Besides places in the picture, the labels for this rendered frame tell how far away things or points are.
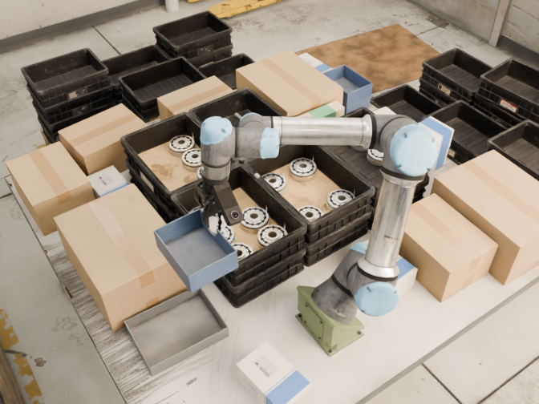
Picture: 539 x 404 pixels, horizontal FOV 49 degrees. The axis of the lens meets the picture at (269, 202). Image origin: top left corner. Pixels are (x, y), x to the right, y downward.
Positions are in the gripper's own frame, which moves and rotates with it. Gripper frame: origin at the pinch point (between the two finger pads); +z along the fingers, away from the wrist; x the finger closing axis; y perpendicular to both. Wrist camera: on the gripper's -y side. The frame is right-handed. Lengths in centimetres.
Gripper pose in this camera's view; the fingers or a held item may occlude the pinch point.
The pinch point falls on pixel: (217, 233)
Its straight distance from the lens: 166.1
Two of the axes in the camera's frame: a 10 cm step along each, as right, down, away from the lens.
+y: -5.4, -5.8, 6.1
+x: -8.4, 3.1, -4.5
